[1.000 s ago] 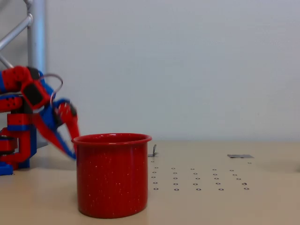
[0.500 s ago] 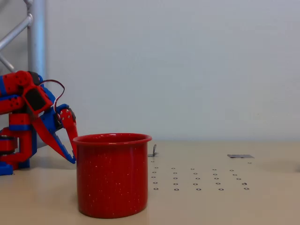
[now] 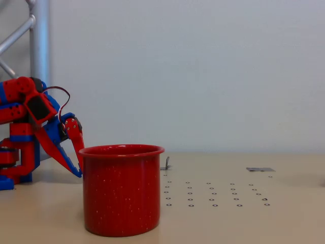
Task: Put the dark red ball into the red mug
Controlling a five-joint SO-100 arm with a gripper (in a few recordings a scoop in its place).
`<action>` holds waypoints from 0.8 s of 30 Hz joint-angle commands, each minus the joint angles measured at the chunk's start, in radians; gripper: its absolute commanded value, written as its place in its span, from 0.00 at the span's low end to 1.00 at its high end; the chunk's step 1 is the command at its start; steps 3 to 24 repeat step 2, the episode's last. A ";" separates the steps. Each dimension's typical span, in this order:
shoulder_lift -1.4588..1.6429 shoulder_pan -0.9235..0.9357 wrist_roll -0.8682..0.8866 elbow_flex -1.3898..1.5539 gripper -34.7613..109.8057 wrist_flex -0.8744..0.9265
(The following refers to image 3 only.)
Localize silver metal tube frame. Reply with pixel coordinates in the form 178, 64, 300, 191
0, 0, 53, 161

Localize small grey metal plate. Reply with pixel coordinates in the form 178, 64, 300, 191
245, 167, 276, 173

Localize small grey metal clip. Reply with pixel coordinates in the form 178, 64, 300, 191
160, 156, 171, 171

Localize red speckled enamel mug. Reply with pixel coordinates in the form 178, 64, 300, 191
78, 144, 166, 237

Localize thin red-white gripper servo cable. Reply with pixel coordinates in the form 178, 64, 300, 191
42, 85, 71, 125

